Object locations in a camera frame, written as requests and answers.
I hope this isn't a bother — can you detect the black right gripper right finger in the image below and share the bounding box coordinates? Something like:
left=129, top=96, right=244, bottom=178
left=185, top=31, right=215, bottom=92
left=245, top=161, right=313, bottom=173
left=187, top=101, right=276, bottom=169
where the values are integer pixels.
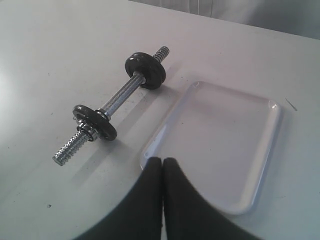
left=162, top=157, right=258, bottom=240

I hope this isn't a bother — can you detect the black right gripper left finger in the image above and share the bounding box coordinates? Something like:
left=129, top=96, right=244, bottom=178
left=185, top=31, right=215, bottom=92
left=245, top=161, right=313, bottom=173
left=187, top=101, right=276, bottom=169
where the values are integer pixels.
left=76, top=157, right=163, bottom=240

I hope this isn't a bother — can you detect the black weight plate tray side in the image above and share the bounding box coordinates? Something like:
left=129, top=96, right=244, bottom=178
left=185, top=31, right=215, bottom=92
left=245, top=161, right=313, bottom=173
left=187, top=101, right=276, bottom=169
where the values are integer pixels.
left=124, top=56, right=163, bottom=90

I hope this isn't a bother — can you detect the black weight plate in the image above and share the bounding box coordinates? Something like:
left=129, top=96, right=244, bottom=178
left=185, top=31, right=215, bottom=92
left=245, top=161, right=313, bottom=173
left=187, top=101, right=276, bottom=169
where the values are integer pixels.
left=128, top=51, right=167, bottom=83
left=72, top=104, right=118, bottom=141

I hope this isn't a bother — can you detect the white rectangular plastic tray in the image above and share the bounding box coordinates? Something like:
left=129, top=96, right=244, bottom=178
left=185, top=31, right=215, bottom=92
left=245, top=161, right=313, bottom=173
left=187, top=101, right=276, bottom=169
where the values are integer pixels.
left=139, top=81, right=281, bottom=215

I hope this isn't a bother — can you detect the chrome threaded dumbbell bar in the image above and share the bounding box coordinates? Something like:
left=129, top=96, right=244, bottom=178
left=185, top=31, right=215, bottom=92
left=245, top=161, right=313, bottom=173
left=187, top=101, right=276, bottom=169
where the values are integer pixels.
left=52, top=46, right=170, bottom=166

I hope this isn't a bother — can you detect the chrome spin-lock nut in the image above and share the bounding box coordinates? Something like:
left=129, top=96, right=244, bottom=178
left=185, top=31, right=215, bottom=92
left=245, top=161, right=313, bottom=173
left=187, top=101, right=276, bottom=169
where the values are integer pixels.
left=77, top=122, right=98, bottom=142

